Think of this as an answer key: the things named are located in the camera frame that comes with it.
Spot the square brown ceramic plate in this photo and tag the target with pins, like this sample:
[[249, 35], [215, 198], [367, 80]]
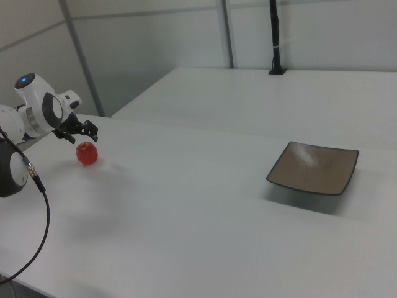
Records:
[[310, 169]]

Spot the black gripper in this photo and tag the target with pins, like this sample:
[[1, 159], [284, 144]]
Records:
[[70, 124]]

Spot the black camera pole with clamp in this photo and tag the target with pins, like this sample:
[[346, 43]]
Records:
[[275, 37]]

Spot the grey partition post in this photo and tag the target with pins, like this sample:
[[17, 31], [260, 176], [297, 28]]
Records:
[[82, 59], [228, 34]]

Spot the red apple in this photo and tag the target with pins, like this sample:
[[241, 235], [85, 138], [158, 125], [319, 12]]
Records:
[[87, 154]]

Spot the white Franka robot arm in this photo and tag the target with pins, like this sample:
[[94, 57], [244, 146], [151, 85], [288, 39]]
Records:
[[34, 102]]

